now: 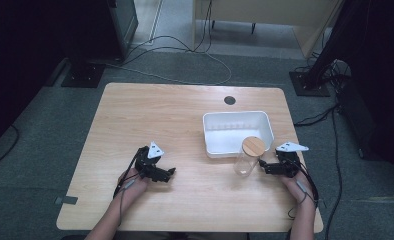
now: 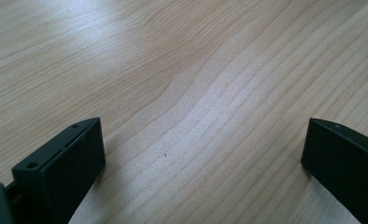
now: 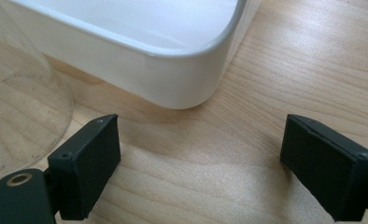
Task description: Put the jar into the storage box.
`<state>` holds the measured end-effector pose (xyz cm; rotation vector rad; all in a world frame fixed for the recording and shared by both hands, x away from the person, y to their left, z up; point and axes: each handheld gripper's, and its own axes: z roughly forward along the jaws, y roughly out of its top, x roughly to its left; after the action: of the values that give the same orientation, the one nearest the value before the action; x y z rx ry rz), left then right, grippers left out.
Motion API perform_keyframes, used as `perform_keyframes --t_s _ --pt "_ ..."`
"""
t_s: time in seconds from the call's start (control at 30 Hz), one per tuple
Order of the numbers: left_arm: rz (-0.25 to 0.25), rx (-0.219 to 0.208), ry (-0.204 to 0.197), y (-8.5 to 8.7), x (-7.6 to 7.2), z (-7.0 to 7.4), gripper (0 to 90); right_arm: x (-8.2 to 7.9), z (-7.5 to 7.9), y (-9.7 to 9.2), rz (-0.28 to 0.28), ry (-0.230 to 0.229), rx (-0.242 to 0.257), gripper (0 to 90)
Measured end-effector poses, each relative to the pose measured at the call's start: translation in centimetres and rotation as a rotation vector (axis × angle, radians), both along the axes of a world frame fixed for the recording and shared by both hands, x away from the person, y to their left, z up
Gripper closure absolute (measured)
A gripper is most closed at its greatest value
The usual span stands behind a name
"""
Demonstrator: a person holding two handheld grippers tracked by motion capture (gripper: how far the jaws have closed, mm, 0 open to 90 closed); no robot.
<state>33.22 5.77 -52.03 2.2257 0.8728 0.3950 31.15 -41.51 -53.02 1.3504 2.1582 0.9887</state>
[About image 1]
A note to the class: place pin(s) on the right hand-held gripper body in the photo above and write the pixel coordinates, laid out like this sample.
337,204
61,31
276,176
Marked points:
289,163

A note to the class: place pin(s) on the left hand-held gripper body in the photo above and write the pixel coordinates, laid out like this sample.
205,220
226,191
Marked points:
144,164

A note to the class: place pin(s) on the glass jar with wooden lid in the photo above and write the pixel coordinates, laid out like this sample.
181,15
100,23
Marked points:
250,156

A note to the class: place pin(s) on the person's left hand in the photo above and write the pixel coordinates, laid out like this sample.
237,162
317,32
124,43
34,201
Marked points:
135,190

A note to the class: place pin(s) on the person's right hand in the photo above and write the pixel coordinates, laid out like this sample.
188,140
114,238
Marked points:
296,190

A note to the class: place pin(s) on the white plastic bin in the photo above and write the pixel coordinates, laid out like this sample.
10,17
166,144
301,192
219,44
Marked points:
231,136

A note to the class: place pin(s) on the black round table grommet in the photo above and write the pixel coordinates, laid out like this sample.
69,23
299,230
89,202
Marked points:
229,100

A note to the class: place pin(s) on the grey tape patch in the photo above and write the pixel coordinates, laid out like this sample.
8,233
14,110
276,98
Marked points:
66,200

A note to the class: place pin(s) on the dark metal cabinet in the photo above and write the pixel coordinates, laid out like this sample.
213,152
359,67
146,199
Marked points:
125,26

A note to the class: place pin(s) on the light wooden desk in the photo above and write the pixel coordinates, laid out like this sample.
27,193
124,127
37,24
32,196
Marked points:
271,8

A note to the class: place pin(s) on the black curtain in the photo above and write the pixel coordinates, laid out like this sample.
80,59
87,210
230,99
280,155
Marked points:
21,50

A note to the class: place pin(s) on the black stand base plate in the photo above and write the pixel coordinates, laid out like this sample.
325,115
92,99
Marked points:
310,87
83,75

